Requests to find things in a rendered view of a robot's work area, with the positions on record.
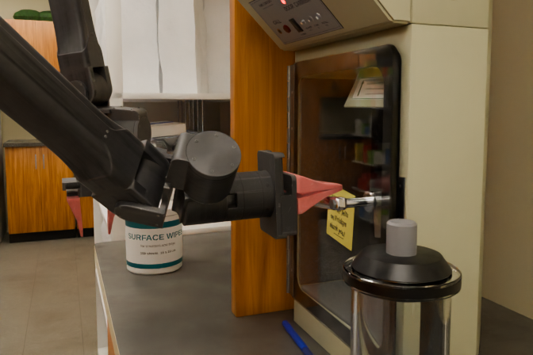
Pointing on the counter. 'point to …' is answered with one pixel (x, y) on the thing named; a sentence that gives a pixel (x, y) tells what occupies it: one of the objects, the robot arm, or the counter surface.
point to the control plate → (274, 11)
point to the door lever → (347, 203)
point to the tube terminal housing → (439, 125)
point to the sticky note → (341, 222)
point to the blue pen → (297, 338)
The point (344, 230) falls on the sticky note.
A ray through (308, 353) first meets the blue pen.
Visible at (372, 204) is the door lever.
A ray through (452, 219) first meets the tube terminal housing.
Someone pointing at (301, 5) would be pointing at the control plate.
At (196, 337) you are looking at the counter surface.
